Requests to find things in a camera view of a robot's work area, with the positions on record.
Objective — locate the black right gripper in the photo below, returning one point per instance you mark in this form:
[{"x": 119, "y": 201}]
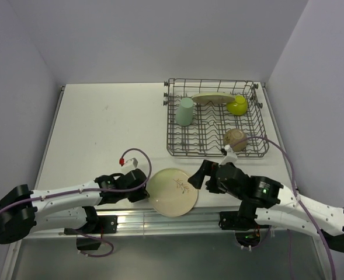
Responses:
[{"x": 207, "y": 168}]

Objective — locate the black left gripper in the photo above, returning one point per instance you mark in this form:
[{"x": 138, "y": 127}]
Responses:
[{"x": 142, "y": 193}]

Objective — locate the cream plate with branch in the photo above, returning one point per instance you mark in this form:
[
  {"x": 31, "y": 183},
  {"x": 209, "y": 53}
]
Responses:
[
  {"x": 170, "y": 193},
  {"x": 213, "y": 97}
]

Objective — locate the black bowl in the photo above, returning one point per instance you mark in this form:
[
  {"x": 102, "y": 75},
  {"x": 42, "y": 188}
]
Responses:
[{"x": 233, "y": 138}]

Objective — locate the pale green plastic cup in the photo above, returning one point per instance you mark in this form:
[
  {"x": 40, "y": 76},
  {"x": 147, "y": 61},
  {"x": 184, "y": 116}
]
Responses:
[{"x": 184, "y": 113}]

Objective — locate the lime green bowl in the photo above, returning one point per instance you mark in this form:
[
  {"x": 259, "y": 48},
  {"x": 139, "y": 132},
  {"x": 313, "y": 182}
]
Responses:
[{"x": 238, "y": 107}]

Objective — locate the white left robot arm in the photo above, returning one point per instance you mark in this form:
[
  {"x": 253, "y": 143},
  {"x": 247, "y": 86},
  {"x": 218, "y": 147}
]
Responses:
[{"x": 24, "y": 211}]

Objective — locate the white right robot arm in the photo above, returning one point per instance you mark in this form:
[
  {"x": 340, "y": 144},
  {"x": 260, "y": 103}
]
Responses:
[{"x": 301, "y": 214}]

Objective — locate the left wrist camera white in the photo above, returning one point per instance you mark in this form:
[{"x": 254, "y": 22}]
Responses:
[{"x": 130, "y": 164}]

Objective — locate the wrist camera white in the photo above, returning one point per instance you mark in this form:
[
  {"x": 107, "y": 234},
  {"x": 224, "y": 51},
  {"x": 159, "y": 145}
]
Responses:
[
  {"x": 130, "y": 164},
  {"x": 229, "y": 156}
]

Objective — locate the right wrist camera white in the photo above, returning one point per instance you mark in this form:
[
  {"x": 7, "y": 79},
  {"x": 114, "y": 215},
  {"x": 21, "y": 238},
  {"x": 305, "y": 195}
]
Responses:
[{"x": 229, "y": 156}]

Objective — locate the grey wire dish rack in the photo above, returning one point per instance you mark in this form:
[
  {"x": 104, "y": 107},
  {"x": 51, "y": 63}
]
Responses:
[{"x": 204, "y": 137}]

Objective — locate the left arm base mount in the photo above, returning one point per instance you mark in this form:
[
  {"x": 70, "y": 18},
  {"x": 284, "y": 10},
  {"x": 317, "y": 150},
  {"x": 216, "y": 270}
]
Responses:
[{"x": 91, "y": 241}]

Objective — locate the aluminium rail frame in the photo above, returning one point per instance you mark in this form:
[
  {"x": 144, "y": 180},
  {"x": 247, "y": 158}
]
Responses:
[{"x": 148, "y": 222}]

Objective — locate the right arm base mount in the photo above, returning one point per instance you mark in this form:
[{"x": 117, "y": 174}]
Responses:
[{"x": 248, "y": 233}]

